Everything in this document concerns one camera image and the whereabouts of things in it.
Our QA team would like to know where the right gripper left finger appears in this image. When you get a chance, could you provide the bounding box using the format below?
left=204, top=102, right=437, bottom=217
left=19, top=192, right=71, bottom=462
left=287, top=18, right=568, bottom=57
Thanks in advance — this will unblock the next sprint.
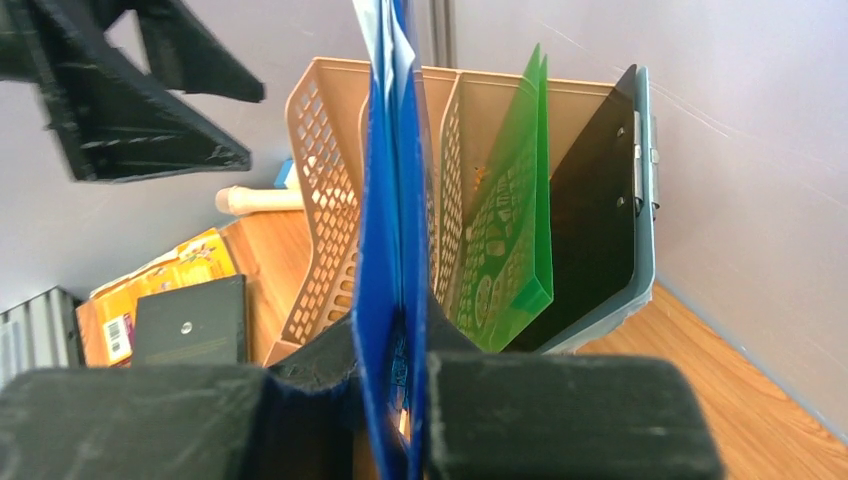
left=1, top=318, right=354, bottom=479

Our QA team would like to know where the blue binder folder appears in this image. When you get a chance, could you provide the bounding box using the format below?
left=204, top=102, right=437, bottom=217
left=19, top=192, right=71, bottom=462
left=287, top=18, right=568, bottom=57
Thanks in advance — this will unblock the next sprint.
left=352, top=1, right=431, bottom=479

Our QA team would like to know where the beige plastic file organizer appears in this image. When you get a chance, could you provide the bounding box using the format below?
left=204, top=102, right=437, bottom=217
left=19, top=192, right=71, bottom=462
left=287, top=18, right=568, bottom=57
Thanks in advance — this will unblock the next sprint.
left=281, top=58, right=608, bottom=344

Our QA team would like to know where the blue white eraser block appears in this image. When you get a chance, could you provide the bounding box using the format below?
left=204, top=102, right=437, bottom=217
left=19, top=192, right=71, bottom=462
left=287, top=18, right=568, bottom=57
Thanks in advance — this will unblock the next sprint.
left=273, top=158, right=300, bottom=190

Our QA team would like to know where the black clipboard blue back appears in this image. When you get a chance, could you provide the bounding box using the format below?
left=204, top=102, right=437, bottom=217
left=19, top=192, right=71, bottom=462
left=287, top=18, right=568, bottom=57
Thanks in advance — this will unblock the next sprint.
left=506, top=65, right=660, bottom=353

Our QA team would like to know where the orange yellow booklet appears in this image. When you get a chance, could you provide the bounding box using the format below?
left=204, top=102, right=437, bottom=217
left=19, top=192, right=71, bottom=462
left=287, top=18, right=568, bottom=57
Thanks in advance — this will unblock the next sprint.
left=76, top=228, right=237, bottom=367

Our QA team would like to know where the green translucent plastic folder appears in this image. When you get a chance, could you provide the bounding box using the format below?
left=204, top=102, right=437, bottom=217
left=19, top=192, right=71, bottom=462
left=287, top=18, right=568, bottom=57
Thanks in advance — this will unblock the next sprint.
left=455, top=47, right=553, bottom=352

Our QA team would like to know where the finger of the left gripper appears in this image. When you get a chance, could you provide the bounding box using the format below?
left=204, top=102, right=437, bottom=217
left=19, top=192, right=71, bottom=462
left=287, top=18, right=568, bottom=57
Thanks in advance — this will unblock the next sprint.
left=129, top=0, right=265, bottom=103
left=1, top=1, right=252, bottom=183

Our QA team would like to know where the beige rolled tube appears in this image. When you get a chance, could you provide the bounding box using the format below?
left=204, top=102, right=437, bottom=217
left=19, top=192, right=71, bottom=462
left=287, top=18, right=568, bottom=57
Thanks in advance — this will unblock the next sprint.
left=214, top=186, right=304, bottom=216

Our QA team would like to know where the black notebook with sticker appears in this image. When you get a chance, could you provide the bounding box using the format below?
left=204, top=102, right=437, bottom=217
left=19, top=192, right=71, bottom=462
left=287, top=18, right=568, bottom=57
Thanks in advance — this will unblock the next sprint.
left=131, top=274, right=248, bottom=367

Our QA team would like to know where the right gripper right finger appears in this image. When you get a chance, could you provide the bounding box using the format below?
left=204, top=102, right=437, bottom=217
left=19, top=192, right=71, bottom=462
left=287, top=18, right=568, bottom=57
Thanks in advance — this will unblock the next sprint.
left=420, top=299, right=725, bottom=479

